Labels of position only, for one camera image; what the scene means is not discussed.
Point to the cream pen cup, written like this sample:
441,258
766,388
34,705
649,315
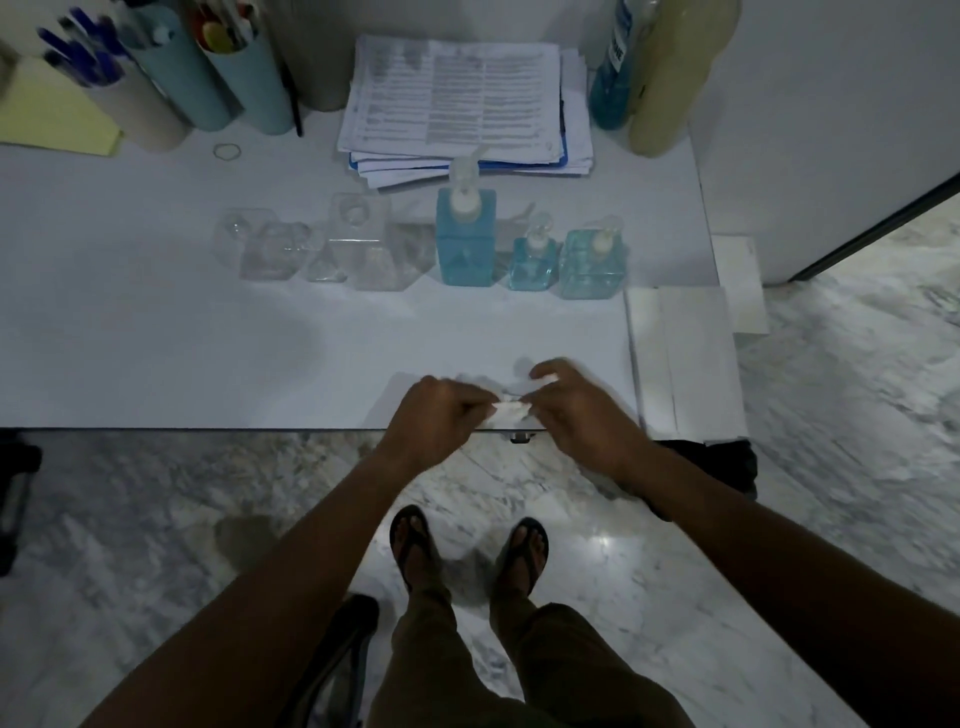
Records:
139,112

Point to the person's left thumb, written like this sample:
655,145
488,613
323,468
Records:
480,417

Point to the blue folder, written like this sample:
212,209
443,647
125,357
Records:
559,161

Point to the rubber band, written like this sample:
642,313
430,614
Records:
227,151

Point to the person's right forearm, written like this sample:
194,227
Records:
787,585

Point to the large yellowish liquid bottle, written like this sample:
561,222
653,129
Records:
675,75

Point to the tall clear empty bottle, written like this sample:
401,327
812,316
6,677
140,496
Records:
360,240

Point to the large white paper sheet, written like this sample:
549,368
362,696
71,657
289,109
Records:
690,360

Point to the yellow notepad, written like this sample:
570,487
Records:
45,112

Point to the person's left hand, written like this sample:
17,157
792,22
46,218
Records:
427,427

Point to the small white paper sheet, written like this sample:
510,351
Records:
742,281

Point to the person's right hand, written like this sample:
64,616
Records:
589,427

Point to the white tissue paper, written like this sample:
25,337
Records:
510,409

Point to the light blue pen cup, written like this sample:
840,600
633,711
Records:
184,75

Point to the black pen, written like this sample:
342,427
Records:
292,101

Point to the person's right thumb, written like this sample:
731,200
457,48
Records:
538,411

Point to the person's sandal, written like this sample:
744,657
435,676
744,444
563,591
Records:
521,559
412,544

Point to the teal pen cup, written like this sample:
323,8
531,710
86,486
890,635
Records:
255,82

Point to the stack of printed papers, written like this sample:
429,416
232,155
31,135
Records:
457,97

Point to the bunch of blue pens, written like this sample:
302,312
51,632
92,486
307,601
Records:
79,49

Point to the small blue pump bottle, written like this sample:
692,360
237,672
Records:
534,262

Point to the grey cylindrical container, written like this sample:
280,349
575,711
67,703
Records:
322,52

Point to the bunch of colourful stationery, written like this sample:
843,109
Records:
221,22

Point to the tall blue pump bottle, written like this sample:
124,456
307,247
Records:
466,240

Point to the small clear empty bottle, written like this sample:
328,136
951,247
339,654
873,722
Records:
240,234
276,251

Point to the person's left sandal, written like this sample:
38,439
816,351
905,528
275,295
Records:
412,544

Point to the person's olive trousers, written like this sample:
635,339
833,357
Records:
510,667

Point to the squat teal pump bottle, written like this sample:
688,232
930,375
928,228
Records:
592,262

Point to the person's left forearm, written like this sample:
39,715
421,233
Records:
255,600

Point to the blue liquid refill bottle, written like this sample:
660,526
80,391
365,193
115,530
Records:
615,82

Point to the person's right sandal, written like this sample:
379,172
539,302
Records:
521,559

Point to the black office chair base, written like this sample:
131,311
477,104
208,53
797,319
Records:
337,660

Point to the black bag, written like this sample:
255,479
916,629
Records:
712,469

